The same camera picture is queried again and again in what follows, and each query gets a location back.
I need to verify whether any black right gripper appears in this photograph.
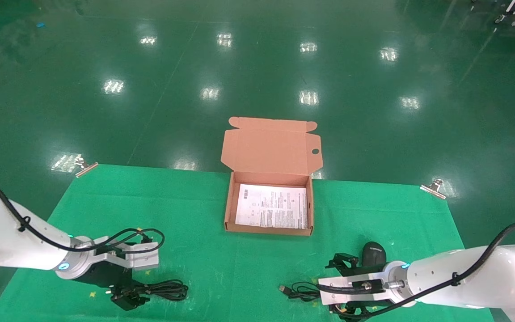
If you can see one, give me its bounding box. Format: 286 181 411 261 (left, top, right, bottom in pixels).
325 253 390 321

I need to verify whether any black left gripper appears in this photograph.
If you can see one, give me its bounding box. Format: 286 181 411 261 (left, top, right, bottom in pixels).
76 262 150 312

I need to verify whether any black wired computer mouse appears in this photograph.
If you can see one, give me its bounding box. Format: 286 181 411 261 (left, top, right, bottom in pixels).
278 241 387 303

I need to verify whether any black data cable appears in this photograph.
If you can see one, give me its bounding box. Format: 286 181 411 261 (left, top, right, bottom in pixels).
119 280 190 301

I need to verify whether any open brown cardboard box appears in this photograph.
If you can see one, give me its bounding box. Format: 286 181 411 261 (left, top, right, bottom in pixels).
220 117 324 237

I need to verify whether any green table mat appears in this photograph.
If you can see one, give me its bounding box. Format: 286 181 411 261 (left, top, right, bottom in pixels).
0 163 495 322

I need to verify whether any white printed manual sheet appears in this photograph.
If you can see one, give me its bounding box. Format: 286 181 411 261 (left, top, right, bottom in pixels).
235 183 308 229

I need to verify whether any metal binder clip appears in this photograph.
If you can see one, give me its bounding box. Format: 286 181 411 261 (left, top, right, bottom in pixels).
420 178 447 199
75 155 99 178

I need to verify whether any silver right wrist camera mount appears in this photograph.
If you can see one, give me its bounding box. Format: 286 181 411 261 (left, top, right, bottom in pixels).
318 274 397 306

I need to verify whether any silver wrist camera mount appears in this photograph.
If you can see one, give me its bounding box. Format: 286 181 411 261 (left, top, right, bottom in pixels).
79 236 160 271
318 274 397 306

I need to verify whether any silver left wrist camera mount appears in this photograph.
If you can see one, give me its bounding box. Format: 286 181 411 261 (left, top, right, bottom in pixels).
79 236 160 271

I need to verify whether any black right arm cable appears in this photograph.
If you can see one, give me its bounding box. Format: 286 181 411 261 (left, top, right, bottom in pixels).
329 221 515 319

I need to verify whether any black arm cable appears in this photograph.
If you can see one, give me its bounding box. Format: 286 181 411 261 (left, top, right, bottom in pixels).
329 221 515 319
0 172 165 253

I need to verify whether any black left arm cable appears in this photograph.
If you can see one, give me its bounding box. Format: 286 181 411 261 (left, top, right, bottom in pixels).
0 172 165 253

